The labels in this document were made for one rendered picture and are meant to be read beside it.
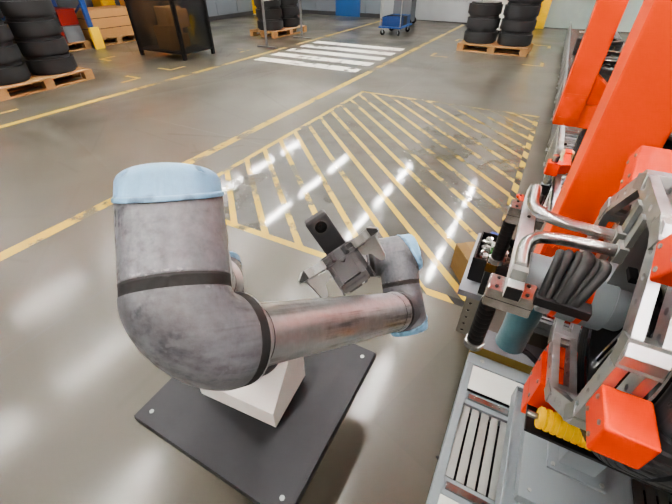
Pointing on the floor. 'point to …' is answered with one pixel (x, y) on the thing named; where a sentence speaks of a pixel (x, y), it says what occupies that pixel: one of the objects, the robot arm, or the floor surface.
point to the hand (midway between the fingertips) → (336, 252)
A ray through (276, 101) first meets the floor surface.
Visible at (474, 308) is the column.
